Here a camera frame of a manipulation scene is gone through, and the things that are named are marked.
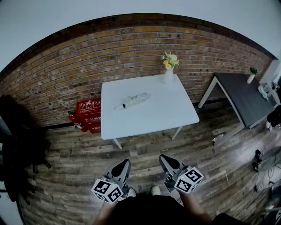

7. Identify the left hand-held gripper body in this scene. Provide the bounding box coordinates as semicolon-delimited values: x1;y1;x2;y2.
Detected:
91;158;132;204

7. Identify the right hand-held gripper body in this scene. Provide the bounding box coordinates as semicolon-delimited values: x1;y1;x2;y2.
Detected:
159;153;204;194

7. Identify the person's right forearm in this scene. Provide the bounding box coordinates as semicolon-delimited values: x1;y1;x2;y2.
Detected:
180;191;213;222

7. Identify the person's left forearm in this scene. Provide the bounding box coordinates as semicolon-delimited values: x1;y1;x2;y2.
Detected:
92;201;117;225

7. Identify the person's black clothing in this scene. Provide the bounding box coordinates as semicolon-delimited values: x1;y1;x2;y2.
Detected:
109;194;249;225

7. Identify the white table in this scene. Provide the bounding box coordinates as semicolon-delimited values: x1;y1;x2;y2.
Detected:
100;73;200;150

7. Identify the red fire extinguisher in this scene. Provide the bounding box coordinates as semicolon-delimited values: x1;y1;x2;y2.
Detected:
67;111;88;133

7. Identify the red fire extinguisher box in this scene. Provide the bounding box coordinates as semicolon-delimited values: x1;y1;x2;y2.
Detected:
76;98;102;134

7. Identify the black floor device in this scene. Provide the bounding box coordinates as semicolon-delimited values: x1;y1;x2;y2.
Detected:
252;149;263;173

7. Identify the white ceramic vase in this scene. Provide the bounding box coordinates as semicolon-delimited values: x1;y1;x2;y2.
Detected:
162;67;175;85

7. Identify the black office chair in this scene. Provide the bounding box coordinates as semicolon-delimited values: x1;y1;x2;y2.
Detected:
0;94;52;205

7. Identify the dark grey side table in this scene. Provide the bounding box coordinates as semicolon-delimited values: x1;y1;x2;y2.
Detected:
198;72;276;147

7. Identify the yellow flower bouquet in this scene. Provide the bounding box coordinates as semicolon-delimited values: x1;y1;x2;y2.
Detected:
162;50;180;70

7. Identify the white figurine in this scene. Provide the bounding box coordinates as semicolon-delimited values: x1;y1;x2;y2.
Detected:
257;85;270;101

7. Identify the small white potted plant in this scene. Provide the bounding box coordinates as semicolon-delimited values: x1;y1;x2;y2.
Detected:
246;67;259;84

